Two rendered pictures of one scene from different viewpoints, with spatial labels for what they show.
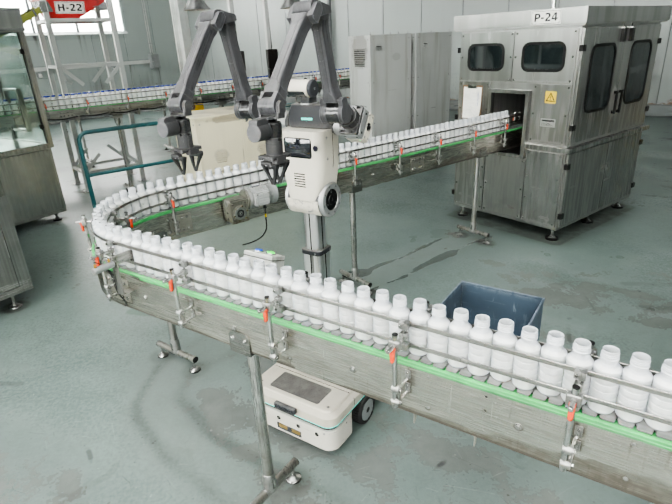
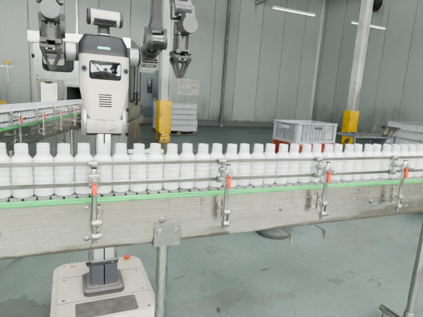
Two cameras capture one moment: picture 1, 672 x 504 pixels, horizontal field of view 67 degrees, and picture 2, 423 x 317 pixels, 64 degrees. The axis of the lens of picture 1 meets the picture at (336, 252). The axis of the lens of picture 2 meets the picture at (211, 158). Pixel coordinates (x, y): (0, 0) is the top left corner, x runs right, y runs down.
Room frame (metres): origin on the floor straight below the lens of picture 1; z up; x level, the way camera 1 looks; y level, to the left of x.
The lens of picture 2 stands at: (0.85, 1.24, 1.35)
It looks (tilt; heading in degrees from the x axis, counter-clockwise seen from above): 11 degrees down; 302
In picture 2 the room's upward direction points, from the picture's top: 4 degrees clockwise
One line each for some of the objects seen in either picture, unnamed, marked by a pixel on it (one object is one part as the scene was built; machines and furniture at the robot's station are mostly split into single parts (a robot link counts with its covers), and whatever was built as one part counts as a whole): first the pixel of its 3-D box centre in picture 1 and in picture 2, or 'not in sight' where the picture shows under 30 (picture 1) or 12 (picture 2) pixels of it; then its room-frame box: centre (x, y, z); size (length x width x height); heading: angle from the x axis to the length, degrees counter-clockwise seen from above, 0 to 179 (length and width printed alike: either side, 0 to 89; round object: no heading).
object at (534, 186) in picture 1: (550, 118); (95, 109); (5.30, -2.27, 1.00); 1.60 x 1.30 x 2.00; 128
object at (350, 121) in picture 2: not in sight; (349, 127); (2.94, -10.14, 0.55); 0.40 x 0.40 x 1.10; 56
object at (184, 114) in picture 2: not in sight; (174, 117); (7.91, -7.48, 0.50); 1.24 x 1.03 x 1.00; 59
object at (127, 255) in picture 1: (119, 282); not in sight; (1.91, 0.90, 0.96); 0.23 x 0.10 x 0.27; 146
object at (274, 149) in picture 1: (274, 148); (180, 46); (1.69, 0.19, 1.52); 0.10 x 0.07 x 0.07; 146
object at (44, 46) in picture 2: (184, 162); (51, 56); (1.94, 0.56, 1.44); 0.07 x 0.07 x 0.09; 56
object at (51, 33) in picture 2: (185, 142); (51, 34); (1.95, 0.55, 1.51); 0.10 x 0.07 x 0.07; 146
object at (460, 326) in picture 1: (459, 337); (335, 161); (1.18, -0.32, 1.08); 0.06 x 0.06 x 0.17
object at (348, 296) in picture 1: (348, 307); (268, 163); (1.38, -0.03, 1.08); 0.06 x 0.06 x 0.17
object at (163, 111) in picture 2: not in sight; (163, 121); (6.77, -5.61, 0.55); 0.40 x 0.40 x 1.10; 56
